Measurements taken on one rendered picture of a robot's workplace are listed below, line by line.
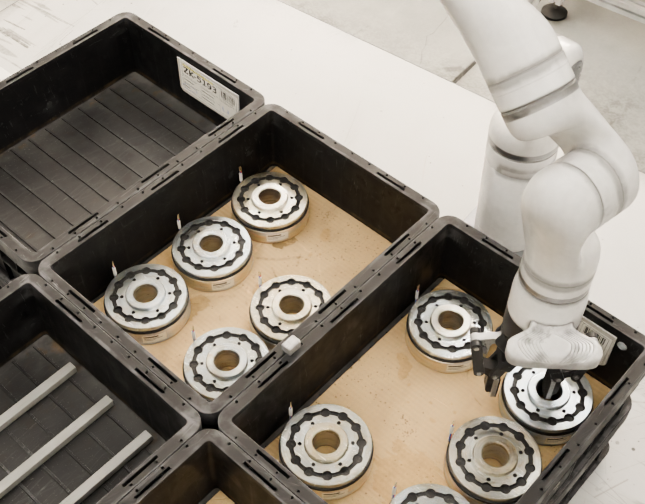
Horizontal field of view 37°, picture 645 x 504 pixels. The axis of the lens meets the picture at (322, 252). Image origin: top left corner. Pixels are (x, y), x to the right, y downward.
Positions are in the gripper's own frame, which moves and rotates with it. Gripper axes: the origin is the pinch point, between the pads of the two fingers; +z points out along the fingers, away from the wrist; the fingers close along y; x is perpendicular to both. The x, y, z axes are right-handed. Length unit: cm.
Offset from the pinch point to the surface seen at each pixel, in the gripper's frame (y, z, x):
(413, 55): 1, 87, -169
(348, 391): 19.2, 4.9, -1.2
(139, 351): 42.2, -4.9, 1.1
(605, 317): -9.2, -5.0, -6.1
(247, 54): 39, 17, -79
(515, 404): 0.5, 1.7, 1.7
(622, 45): -61, 86, -177
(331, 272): 21.8, 4.8, -19.0
